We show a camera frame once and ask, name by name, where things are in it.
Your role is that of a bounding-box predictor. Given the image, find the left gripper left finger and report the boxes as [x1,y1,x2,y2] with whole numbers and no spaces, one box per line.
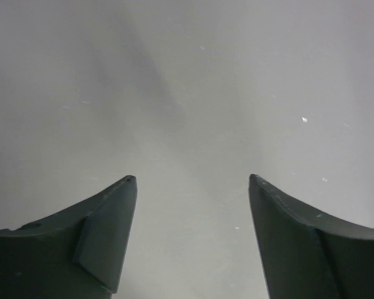
[0,176,137,298]

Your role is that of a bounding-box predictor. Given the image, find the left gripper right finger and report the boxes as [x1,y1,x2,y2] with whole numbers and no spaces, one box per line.
[249,174,374,299]

